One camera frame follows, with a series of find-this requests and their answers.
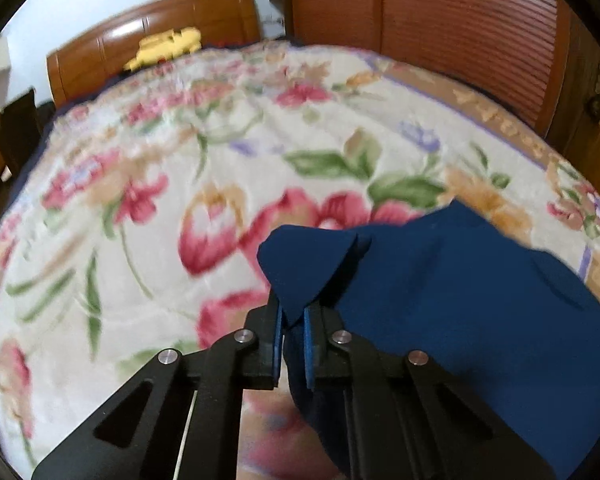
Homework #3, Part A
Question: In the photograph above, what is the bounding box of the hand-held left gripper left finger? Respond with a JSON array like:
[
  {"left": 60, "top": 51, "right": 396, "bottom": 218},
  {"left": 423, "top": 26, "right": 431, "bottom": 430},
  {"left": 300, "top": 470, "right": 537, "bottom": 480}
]
[{"left": 31, "top": 290, "right": 285, "bottom": 480}]

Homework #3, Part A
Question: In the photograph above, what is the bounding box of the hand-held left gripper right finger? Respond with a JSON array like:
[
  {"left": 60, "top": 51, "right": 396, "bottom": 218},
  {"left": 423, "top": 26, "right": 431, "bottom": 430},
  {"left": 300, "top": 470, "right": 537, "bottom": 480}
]
[{"left": 302, "top": 304, "right": 556, "bottom": 480}]

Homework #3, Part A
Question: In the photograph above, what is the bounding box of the navy blue suit jacket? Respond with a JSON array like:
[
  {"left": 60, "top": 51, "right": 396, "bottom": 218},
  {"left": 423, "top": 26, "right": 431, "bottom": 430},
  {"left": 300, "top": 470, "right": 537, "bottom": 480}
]
[{"left": 256, "top": 200, "right": 600, "bottom": 480}]

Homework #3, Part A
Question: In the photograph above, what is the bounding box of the floral plush blanket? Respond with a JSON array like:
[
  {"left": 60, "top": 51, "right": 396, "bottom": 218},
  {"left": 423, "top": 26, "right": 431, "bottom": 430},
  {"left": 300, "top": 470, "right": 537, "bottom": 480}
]
[{"left": 0, "top": 42, "right": 600, "bottom": 480}]

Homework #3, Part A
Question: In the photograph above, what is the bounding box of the yellow plush toy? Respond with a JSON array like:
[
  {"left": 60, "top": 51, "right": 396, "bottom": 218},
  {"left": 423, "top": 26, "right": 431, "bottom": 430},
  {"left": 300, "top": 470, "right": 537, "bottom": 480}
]
[{"left": 124, "top": 26, "right": 202, "bottom": 72}]

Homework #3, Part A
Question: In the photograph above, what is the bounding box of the dark office chair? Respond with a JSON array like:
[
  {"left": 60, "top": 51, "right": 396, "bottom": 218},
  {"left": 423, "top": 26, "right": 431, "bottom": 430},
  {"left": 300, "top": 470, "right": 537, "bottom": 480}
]
[{"left": 0, "top": 87, "right": 44, "bottom": 179}]

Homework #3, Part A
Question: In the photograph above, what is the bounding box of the wooden bed headboard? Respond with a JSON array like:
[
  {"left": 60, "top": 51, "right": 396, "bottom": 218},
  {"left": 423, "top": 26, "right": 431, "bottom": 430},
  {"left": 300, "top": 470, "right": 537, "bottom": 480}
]
[{"left": 46, "top": 0, "right": 262, "bottom": 109}]

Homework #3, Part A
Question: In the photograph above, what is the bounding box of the wooden door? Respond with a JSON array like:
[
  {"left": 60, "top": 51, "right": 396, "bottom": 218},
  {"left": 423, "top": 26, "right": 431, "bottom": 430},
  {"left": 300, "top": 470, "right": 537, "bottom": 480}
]
[{"left": 545, "top": 10, "right": 600, "bottom": 198}]

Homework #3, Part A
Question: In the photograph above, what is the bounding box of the wooden louvered wardrobe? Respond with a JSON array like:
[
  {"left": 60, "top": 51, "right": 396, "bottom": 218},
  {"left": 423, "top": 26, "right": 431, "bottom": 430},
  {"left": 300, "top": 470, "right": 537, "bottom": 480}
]
[{"left": 267, "top": 0, "right": 574, "bottom": 142}]

